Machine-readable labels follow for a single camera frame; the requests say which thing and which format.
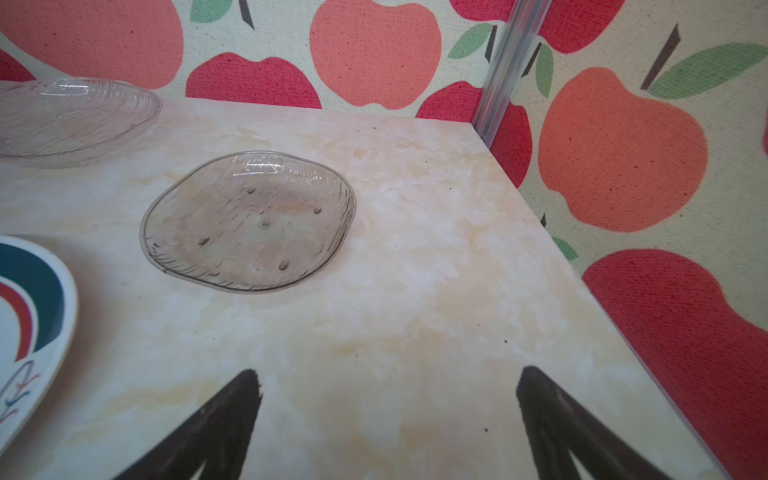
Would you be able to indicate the green red rimmed white plate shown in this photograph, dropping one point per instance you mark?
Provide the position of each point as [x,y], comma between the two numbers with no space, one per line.
[39,310]

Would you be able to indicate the clear ribbed glass plate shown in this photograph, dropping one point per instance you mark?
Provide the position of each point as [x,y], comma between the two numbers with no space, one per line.
[67,122]

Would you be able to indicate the smoky glass dotted plate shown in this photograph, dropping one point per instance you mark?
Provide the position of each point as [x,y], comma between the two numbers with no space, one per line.
[249,222]

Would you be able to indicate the right aluminium corner post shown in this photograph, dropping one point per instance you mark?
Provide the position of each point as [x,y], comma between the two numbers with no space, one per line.
[507,65]

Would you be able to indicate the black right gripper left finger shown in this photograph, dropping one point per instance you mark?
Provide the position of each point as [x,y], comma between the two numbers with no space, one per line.
[212,443]

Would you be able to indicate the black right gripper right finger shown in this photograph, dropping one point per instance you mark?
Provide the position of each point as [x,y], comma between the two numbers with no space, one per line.
[562,434]

